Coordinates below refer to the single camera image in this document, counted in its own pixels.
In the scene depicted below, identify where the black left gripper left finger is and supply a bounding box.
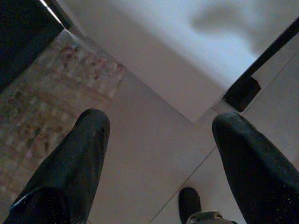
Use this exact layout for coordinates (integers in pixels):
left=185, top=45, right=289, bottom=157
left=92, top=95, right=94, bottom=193
left=0, top=108, right=111, bottom=224

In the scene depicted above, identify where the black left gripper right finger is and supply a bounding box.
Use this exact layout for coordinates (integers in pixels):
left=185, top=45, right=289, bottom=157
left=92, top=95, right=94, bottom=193
left=212, top=111, right=299, bottom=224

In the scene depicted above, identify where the black fridge foot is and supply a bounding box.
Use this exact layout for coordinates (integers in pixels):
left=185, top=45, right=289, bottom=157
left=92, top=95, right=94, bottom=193
left=222, top=76, right=262, bottom=112

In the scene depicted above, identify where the white fridge body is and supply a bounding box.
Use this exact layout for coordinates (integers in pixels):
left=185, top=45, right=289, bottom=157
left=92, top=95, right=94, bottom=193
left=44, top=0, right=299, bottom=125

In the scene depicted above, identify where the black robot foot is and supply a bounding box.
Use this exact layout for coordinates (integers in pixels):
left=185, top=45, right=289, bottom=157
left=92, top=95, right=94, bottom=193
left=178, top=187, right=238, bottom=224

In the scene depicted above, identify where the patterned floor mat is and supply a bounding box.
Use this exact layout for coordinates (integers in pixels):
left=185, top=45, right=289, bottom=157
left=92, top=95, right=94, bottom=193
left=0, top=30, right=127, bottom=210

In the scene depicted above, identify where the granite counter with dark cabinet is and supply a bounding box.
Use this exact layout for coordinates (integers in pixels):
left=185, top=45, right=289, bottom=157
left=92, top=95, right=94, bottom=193
left=0, top=0, right=73, bottom=94

